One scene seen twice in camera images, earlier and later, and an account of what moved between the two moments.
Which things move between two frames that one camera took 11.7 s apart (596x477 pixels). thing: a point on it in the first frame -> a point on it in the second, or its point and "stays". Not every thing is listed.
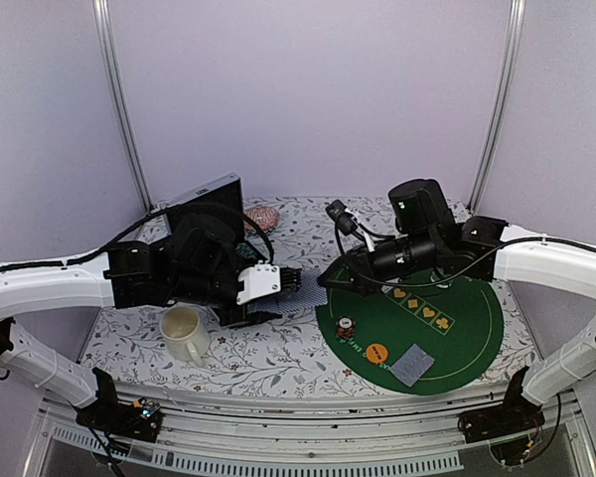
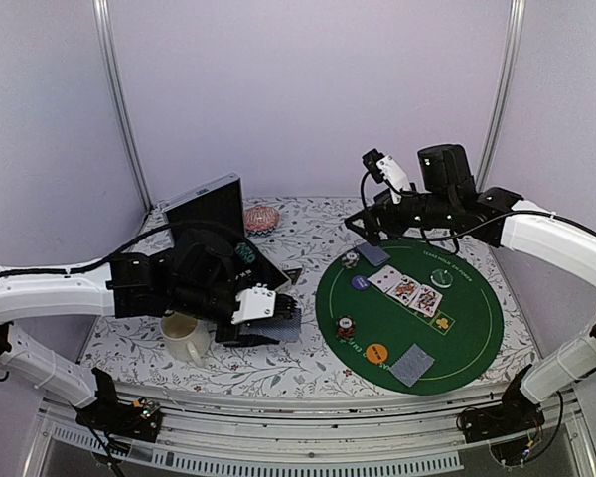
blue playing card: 403,368 stays
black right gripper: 363,271 -> 383,207
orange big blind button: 376,353 stays
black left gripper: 243,317 -> 234,339
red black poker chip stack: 346,328 stays
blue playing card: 412,365 stays
